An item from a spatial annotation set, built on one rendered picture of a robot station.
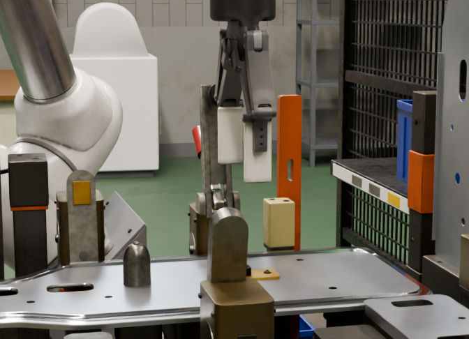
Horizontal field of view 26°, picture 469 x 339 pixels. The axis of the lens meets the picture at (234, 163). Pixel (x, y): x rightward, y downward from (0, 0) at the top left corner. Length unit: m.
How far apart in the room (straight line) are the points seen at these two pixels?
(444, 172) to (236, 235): 0.38
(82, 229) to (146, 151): 6.32
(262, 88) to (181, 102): 7.53
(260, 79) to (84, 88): 0.81
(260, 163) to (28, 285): 0.31
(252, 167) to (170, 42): 7.46
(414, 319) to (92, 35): 6.60
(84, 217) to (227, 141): 0.21
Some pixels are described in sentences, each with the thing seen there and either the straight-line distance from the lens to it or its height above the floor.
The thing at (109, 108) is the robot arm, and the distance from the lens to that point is 1.92.
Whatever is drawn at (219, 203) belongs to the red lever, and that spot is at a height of 1.06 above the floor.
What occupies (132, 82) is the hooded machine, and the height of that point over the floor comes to 0.72.
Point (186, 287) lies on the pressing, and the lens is 1.17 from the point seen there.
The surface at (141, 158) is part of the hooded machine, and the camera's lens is 7.63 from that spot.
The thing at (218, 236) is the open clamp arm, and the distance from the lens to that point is 1.00.
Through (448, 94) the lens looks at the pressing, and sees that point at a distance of 1.28.
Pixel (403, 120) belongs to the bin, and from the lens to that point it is 1.67.
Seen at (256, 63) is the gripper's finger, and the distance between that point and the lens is 1.10.
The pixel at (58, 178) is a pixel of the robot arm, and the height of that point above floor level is 1.01.
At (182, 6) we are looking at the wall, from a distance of 8.59.
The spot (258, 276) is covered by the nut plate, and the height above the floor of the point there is 1.00.
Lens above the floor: 1.33
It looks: 9 degrees down
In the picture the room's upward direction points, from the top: straight up
